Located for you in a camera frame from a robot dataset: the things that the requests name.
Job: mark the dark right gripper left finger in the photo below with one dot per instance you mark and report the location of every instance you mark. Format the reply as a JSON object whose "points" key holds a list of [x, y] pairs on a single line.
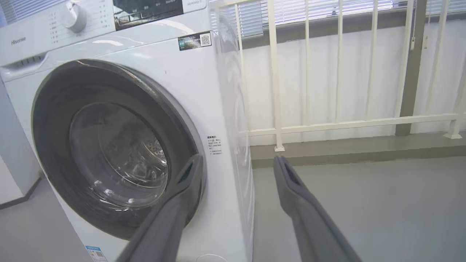
{"points": [[164, 225]]}

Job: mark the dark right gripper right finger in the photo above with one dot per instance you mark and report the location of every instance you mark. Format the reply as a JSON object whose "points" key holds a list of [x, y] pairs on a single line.
{"points": [[313, 233]]}

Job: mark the round glass washing machine door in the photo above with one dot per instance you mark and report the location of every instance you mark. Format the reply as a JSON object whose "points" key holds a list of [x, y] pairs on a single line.
{"points": [[58, 120]]}

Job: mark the white front-load washing machine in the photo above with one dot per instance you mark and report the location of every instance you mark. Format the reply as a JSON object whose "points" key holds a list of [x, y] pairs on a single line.
{"points": [[189, 94]]}

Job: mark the round white filter cover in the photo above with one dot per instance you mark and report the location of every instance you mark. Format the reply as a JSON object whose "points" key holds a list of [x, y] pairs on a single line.
{"points": [[211, 258]]}

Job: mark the blue energy label sticker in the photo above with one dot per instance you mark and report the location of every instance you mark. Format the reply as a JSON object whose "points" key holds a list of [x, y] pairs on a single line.
{"points": [[96, 254]]}

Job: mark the small text notice sticker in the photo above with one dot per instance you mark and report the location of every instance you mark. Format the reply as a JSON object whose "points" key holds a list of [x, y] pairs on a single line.
{"points": [[214, 145]]}

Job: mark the white metal railing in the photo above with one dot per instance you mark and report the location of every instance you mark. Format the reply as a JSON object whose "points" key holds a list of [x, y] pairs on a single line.
{"points": [[275, 72]]}

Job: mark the QR code sticker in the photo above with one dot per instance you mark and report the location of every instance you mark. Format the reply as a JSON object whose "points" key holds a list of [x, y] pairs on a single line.
{"points": [[194, 41]]}

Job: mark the black display panel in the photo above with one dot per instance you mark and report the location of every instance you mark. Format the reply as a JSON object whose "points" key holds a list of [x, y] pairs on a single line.
{"points": [[145, 11]]}

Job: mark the white window blinds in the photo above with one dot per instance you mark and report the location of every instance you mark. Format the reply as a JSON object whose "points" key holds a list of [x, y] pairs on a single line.
{"points": [[320, 11]]}

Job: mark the white round control knob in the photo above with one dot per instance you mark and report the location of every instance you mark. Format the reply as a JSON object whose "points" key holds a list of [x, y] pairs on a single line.
{"points": [[72, 16]]}

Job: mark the white detergent drawer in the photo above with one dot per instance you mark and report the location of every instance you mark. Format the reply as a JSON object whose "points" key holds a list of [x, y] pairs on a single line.
{"points": [[22, 42]]}

